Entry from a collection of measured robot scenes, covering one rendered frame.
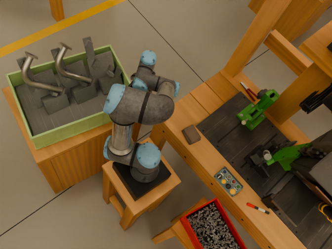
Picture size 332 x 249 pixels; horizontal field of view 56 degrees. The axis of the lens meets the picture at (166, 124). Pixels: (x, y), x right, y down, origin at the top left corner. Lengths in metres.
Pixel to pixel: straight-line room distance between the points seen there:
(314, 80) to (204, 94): 0.64
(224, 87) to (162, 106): 1.04
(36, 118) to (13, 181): 0.91
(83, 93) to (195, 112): 0.68
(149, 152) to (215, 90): 0.77
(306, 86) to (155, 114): 1.00
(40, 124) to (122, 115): 0.84
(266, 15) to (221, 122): 0.65
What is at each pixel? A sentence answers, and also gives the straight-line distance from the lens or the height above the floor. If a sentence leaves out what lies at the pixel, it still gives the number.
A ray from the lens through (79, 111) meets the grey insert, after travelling 1.87.
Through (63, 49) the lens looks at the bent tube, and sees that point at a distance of 1.70.
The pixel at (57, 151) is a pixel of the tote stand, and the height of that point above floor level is 0.79.
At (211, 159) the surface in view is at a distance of 1.80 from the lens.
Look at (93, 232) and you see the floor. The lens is 2.53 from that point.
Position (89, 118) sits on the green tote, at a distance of 1.73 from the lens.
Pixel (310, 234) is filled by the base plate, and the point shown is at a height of 0.90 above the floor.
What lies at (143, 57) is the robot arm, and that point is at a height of 1.33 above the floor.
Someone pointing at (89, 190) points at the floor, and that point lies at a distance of 2.58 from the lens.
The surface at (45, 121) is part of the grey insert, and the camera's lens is 1.86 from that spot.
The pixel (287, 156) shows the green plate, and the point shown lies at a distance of 1.64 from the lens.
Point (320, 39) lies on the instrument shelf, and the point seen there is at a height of 1.54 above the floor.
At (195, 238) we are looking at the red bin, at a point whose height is 0.91.
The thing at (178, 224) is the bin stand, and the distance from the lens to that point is 1.77.
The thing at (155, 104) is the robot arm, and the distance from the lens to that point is 1.07.
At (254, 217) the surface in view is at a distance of 1.82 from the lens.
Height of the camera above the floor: 2.52
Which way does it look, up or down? 63 degrees down
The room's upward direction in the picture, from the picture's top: 24 degrees clockwise
